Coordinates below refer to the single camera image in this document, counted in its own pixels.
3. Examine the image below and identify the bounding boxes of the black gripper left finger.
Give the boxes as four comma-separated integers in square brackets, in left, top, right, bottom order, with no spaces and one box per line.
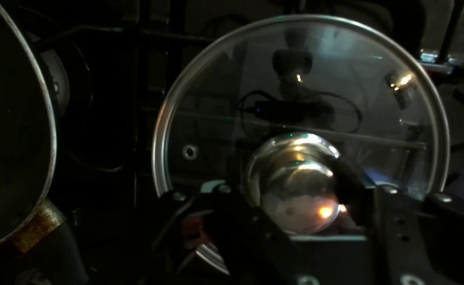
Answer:
[154,180,275,285]

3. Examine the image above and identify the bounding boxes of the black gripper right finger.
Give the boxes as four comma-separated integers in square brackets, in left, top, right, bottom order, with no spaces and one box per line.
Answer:
[336,163,464,285]

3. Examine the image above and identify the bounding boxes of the glass lid with metal knob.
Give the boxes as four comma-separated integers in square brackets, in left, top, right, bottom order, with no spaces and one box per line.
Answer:
[153,14,450,234]

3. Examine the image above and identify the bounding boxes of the black frying pan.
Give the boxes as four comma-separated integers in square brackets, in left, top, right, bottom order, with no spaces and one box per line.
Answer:
[0,0,91,285]

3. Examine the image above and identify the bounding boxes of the black gas stove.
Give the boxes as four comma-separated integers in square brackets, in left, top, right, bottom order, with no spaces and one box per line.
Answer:
[13,0,464,267]

